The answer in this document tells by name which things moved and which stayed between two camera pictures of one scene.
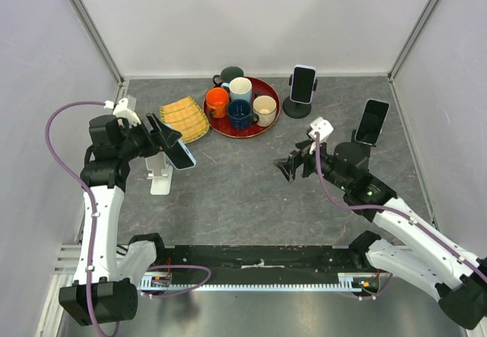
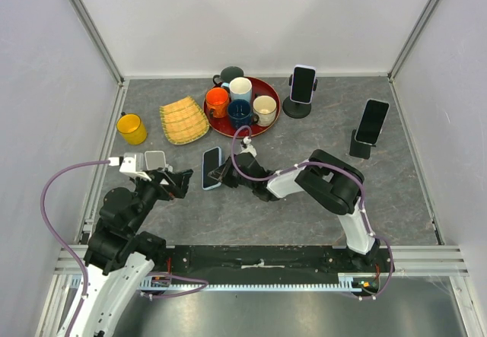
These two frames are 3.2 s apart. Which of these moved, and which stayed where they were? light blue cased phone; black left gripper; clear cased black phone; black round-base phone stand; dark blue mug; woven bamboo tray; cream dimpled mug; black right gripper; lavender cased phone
Moved: light blue cased phone; black right gripper; black left gripper
Stayed: black round-base phone stand; clear cased black phone; cream dimpled mug; dark blue mug; lavender cased phone; woven bamboo tray
